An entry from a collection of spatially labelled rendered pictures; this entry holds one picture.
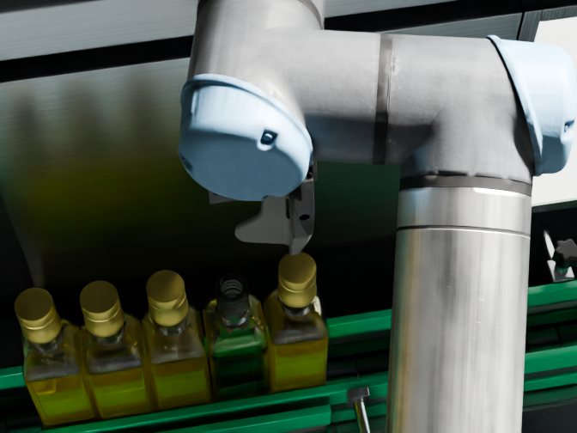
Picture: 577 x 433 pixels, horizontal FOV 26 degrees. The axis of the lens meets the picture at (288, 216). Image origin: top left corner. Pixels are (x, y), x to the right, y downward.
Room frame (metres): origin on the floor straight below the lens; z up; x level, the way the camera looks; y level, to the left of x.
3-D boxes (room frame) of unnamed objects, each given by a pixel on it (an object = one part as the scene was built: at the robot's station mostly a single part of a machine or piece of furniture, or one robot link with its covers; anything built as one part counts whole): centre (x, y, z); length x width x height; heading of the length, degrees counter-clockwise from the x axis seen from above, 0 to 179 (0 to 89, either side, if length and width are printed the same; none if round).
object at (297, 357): (0.54, -0.01, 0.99); 0.06 x 0.06 x 0.21; 9
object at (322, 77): (0.44, 0.01, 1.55); 0.11 x 0.11 x 0.08; 85
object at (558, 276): (0.67, -0.29, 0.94); 0.07 x 0.04 x 0.13; 10
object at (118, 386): (0.51, 0.17, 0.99); 0.06 x 0.06 x 0.21; 10
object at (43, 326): (0.51, 0.22, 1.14); 0.04 x 0.04 x 0.04
